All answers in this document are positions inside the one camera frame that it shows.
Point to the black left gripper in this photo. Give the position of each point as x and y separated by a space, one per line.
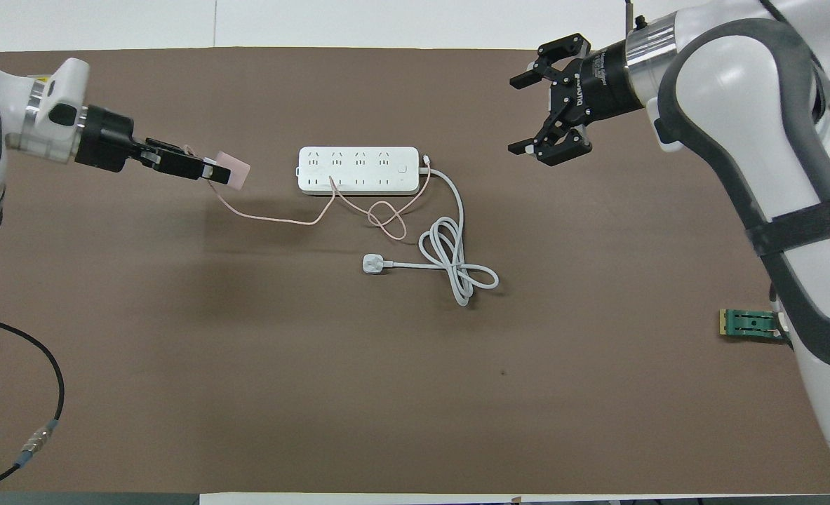
102 137

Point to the pink charger adapter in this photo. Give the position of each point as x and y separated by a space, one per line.
236 172

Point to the white power strip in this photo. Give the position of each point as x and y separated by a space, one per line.
358 172

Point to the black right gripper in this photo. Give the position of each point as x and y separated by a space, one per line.
607 84

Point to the brown table mat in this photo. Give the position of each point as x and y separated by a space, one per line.
414 393

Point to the green circuit board module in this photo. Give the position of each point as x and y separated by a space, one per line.
748 325

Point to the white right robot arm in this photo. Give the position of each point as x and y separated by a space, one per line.
737 84

